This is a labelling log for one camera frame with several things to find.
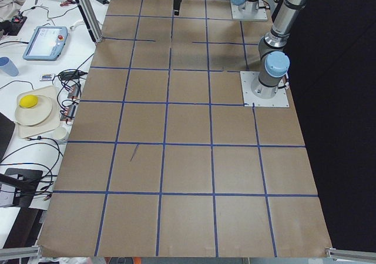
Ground black device on stand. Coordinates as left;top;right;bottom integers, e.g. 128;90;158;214
1;168;43;208

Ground near blue teach pendant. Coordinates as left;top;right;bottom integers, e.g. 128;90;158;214
23;26;68;61

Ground brown relay board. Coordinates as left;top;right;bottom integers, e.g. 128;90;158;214
60;102;79;122
67;82;81;99

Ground cream square tray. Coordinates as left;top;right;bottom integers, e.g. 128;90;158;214
15;85;60;139

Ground white paper cup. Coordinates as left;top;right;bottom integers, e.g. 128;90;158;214
52;127;69;144

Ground yellow lemon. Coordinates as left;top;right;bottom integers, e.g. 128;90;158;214
19;95;38;108

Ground light blue cup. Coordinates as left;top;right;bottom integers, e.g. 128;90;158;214
0;56;19;76

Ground cream round plate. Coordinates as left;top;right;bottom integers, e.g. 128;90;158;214
15;96;52;126

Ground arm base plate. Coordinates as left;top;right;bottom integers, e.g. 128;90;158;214
231;0;268;22

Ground aluminium frame post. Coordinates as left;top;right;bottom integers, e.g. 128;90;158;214
75;0;103;43

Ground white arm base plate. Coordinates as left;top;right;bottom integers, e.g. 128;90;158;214
240;71;290;108

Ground black cable bundle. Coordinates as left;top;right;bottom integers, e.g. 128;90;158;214
0;136;65;202

